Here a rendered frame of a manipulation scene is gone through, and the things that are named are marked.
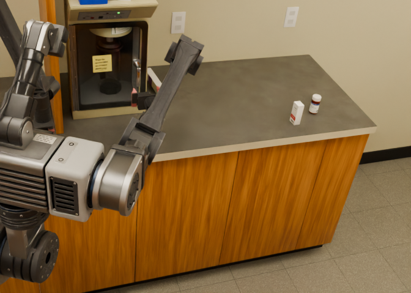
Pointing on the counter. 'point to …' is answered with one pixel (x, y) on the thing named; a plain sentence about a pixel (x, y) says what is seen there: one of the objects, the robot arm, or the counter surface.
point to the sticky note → (102, 63)
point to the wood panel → (48, 2)
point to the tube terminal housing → (70, 57)
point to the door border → (74, 67)
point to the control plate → (103, 14)
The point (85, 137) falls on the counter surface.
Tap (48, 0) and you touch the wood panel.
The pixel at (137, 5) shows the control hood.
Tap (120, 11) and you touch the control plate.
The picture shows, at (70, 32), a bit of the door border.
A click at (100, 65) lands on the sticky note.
